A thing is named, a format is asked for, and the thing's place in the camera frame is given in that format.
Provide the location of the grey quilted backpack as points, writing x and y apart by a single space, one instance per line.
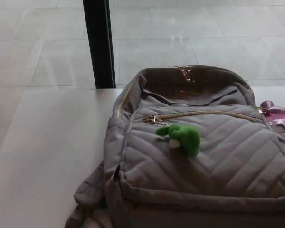
204 171

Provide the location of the pink glass bottle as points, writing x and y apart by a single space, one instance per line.
279 114

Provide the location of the black window frame post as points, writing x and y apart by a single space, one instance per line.
98 42

